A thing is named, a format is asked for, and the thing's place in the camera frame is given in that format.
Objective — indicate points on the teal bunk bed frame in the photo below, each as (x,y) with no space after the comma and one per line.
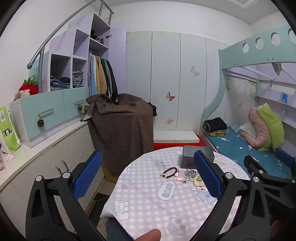
(267,59)

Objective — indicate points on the teal patterned mattress sheet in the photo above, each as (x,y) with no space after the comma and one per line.
(233,146)

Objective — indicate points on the white pillow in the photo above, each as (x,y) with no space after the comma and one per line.
(249,128)

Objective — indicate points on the person's left hand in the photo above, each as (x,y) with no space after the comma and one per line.
(153,235)

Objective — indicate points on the person's right hand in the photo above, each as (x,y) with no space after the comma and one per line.
(275,229)

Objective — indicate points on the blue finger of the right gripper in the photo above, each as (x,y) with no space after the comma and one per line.
(255,169)
(285,158)

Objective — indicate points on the folded dark clothes stack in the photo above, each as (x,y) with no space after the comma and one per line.
(215,127)

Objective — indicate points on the folded jeans in shelf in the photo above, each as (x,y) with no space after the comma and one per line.
(59,83)

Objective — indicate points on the pine cone ornament left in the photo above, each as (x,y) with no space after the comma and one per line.
(40,123)

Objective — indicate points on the pine cone ornament right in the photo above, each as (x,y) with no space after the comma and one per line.
(79,107)

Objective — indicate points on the green tissue pack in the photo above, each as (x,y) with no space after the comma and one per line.
(10,141)

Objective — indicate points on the brown dotted cloth cover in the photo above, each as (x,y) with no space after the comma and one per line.
(122,131)

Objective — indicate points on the red storage bench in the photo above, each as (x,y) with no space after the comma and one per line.
(170,143)

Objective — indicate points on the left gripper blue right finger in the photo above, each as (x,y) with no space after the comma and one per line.
(251,221)

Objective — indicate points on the pink checked tablecloth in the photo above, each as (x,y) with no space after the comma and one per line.
(154,192)

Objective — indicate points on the beige butterfly sticker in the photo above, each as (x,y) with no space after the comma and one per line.
(194,71)

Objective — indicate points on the white board on bench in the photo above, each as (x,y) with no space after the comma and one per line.
(175,137)

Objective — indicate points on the lilac stepped shelf unit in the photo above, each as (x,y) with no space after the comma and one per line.
(68,51)

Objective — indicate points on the white wardrobe doors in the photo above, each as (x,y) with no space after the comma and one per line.
(158,62)

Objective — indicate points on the hanging clothes row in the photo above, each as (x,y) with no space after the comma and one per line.
(101,79)

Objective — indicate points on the pink puffer jacket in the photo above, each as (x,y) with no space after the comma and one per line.
(262,136)

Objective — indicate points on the pine cone ornament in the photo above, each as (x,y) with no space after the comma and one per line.
(40,123)
(79,107)

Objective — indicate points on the pink butterfly sticker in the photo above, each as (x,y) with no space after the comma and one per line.
(170,97)

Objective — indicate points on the red strawberry plush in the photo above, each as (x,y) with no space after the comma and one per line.
(30,84)

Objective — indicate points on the green pillow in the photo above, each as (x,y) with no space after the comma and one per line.
(275,128)

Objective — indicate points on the teal drawer cabinet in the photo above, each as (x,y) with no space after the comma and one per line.
(57,108)

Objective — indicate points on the grey metal tin box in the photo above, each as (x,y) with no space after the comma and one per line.
(191,155)

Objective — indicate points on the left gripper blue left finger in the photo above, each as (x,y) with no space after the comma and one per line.
(43,219)

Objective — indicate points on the white base cabinet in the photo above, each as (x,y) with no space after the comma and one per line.
(50,158)

